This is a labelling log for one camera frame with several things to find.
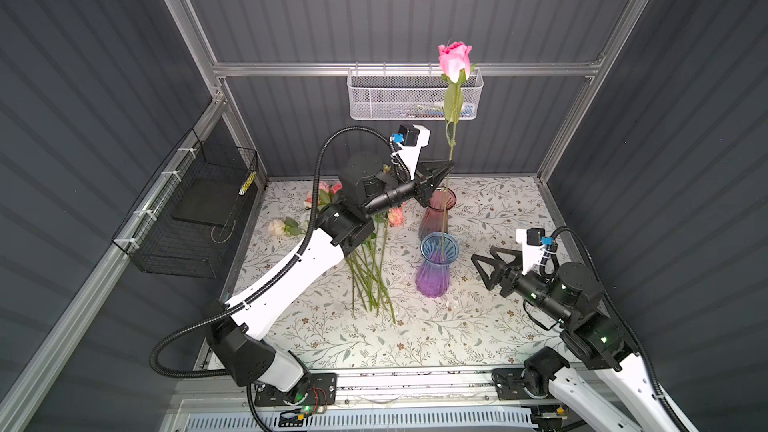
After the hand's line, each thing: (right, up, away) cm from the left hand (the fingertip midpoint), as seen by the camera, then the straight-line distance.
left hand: (453, 161), depth 58 cm
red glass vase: (+1, -13, +33) cm, 36 cm away
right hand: (+9, -20, +8) cm, 23 cm away
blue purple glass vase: (+1, -21, +23) cm, 31 cm away
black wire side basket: (-65, -15, +15) cm, 68 cm away
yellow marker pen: (-52, -2, +25) cm, 58 cm away
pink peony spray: (-18, -34, +33) cm, 51 cm away
